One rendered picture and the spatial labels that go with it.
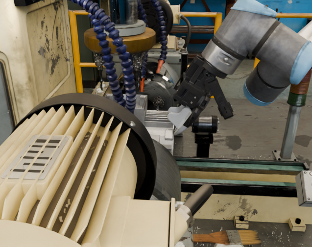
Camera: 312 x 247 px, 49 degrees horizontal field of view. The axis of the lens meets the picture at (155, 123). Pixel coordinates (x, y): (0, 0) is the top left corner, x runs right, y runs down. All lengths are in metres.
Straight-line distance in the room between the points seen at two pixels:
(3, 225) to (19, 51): 0.58
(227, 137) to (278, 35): 0.80
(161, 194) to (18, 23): 0.45
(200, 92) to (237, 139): 0.70
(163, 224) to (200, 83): 0.59
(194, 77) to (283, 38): 0.22
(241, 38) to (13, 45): 0.48
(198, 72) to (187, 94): 0.06
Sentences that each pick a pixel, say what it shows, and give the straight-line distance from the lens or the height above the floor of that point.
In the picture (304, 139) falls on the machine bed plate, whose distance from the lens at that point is 1.60.
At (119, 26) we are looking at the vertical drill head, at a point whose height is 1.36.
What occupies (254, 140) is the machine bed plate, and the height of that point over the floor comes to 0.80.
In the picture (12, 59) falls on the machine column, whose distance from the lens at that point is 0.80.
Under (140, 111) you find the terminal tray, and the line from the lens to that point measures 0.90.
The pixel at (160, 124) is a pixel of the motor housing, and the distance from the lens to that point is 0.93.
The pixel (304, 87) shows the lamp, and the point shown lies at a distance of 1.29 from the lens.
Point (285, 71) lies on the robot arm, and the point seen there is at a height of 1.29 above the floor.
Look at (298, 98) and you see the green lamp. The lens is 1.30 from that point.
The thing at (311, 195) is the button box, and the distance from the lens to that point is 0.81.
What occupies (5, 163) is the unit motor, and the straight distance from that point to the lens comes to 0.30.
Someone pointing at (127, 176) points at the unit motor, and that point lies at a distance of 0.37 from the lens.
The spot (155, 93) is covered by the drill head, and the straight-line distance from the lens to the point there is 1.16.
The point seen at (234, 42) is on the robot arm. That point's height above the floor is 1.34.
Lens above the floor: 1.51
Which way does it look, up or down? 27 degrees down
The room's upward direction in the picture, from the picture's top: straight up
